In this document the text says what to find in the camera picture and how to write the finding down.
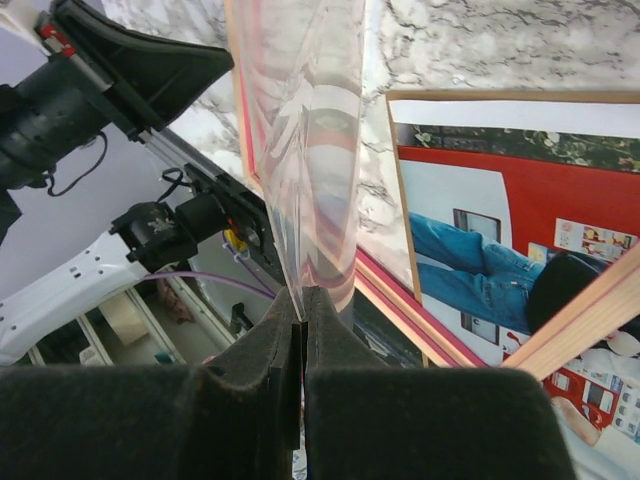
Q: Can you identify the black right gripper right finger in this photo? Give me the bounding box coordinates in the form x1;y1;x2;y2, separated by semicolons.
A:
302;287;573;479

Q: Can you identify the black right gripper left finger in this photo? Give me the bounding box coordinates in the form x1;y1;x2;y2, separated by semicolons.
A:
1;291;300;479

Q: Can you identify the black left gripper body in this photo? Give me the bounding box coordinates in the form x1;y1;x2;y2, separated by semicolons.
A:
1;45;150;190

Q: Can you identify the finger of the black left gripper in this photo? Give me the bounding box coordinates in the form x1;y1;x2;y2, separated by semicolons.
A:
49;1;234;133

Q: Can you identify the clear acrylic sheet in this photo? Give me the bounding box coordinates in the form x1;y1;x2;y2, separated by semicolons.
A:
226;1;365;315

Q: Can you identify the printed photo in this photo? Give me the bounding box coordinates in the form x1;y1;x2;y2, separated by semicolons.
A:
386;91;639;479

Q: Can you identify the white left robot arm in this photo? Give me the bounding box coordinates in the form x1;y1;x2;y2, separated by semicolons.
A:
1;1;234;366

